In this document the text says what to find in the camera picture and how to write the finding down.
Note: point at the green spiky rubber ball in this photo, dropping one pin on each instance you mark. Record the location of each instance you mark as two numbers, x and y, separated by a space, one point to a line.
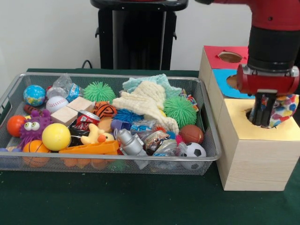
99 92
180 111

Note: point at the red orange ball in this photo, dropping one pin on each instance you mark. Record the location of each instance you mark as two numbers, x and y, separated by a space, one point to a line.
15 125

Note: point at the dark green table cloth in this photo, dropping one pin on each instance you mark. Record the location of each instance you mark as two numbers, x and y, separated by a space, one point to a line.
117 201

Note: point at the colourful knotted rag toy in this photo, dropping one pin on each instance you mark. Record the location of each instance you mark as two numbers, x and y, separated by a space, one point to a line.
286 107

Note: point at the yellow smooth ball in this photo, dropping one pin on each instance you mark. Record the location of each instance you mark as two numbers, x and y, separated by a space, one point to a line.
56 137

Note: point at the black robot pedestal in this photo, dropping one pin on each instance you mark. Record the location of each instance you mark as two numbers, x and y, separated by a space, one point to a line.
138 35

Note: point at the silver mesh bin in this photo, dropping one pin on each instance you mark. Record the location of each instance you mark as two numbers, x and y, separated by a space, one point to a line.
117 161

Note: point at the black and white soccer ball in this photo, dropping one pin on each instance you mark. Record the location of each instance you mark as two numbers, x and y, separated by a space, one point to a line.
194 151

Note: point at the orange toy basketball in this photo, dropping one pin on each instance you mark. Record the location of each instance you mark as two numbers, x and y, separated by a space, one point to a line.
36 147

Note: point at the purple furry monster toy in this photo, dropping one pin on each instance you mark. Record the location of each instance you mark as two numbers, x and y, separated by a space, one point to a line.
34 127

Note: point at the wooden box with three holes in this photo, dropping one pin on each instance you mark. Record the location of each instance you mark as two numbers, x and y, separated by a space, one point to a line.
253 164

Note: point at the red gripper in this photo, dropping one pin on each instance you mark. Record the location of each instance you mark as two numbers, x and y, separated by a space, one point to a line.
267 82

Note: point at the brown toy football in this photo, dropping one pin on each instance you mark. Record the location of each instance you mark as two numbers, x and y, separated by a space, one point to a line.
191 134

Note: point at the light blue cloth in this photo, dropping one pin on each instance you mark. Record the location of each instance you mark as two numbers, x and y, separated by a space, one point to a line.
159 79

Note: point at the cream knitted cloth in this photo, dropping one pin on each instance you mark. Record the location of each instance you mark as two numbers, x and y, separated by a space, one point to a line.
143 103

